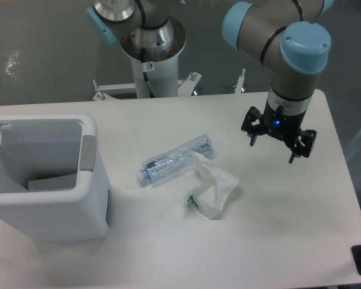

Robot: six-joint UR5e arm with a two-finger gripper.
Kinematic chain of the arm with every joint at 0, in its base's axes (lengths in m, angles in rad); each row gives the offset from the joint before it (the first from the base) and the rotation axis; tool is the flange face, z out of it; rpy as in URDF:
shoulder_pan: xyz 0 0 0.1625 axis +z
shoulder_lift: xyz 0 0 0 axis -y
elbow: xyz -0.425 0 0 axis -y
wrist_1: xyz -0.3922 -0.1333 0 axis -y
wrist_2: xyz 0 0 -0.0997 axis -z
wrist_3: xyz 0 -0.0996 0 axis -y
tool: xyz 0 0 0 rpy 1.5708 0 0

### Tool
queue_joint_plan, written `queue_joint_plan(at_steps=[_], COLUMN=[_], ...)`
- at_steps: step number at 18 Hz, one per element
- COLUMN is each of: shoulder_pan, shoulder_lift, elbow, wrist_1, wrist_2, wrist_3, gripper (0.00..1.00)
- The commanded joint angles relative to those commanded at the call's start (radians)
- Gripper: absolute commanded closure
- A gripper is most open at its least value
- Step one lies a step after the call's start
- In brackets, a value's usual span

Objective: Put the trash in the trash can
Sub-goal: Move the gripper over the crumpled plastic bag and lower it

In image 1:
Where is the white trash can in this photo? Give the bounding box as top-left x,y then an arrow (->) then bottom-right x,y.
0,114 -> 110,241

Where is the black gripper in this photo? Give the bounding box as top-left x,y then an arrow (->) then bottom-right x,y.
241,102 -> 317,163

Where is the clear plastic water bottle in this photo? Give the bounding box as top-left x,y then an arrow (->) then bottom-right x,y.
136,134 -> 214,186

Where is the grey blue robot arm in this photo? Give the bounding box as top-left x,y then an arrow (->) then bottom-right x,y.
86,1 -> 332,158

